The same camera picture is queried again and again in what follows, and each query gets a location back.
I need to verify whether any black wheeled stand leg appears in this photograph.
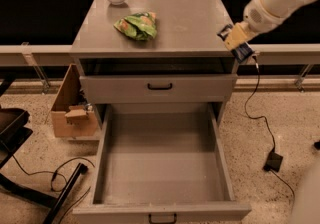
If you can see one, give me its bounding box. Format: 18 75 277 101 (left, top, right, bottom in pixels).
314 141 320 150

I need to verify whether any green chip bag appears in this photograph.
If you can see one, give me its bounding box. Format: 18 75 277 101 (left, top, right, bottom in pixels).
114 12 157 41

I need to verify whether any grey drawer cabinet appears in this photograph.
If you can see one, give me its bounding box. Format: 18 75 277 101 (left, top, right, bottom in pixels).
69 0 250 126

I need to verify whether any cardboard box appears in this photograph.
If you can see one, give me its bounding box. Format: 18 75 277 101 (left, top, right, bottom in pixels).
51 64 98 137

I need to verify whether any black power adapter with cable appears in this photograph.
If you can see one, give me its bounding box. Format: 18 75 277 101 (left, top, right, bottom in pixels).
244 57 295 198

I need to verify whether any black chair base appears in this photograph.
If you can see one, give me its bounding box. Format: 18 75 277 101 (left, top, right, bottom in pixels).
0 74 89 224

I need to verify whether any black floor cable left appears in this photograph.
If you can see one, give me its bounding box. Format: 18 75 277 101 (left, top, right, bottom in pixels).
11 153 96 224

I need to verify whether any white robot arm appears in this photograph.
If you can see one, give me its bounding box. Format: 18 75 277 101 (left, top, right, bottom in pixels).
224 0 317 50

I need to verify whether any closed grey top drawer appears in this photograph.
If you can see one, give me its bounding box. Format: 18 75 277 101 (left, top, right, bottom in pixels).
80 74 236 104

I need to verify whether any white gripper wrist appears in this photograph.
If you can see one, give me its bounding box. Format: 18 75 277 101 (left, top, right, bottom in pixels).
224 0 284 50

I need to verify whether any blue rxbar blueberry bar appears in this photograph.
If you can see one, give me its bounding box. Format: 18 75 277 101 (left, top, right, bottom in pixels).
217 24 254 64

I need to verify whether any open grey middle drawer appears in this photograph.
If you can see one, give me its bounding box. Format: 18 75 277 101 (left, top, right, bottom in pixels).
74 103 251 224

